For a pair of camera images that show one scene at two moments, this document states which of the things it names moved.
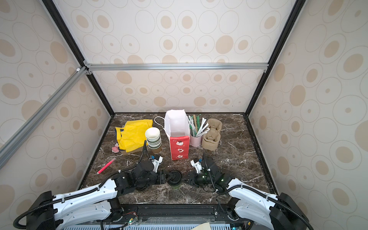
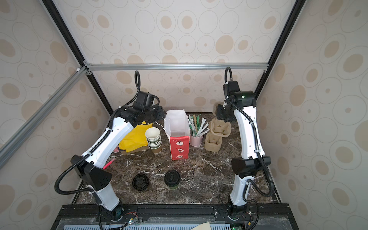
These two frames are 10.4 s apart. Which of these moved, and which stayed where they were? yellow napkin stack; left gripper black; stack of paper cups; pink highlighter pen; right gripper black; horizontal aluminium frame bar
Moved: right gripper black; left gripper black
Stayed: horizontal aluminium frame bar; yellow napkin stack; stack of paper cups; pink highlighter pen
